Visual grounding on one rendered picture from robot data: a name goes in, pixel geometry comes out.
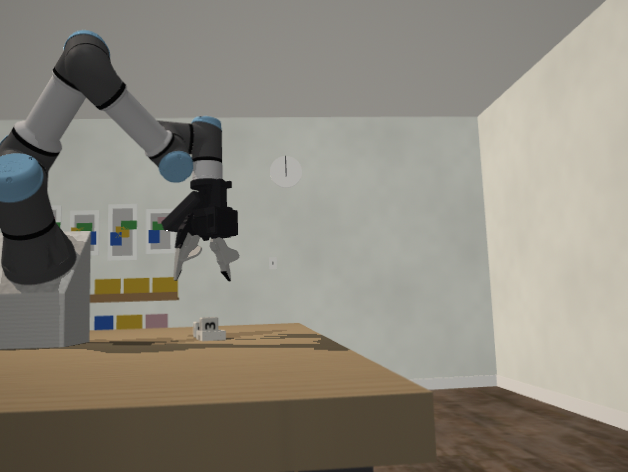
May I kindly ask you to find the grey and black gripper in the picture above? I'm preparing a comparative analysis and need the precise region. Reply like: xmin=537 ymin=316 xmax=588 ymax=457
xmin=174 ymin=178 xmax=239 ymax=281

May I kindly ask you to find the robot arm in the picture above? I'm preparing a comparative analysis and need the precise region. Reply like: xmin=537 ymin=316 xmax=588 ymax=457
xmin=0 ymin=30 xmax=223 ymax=285

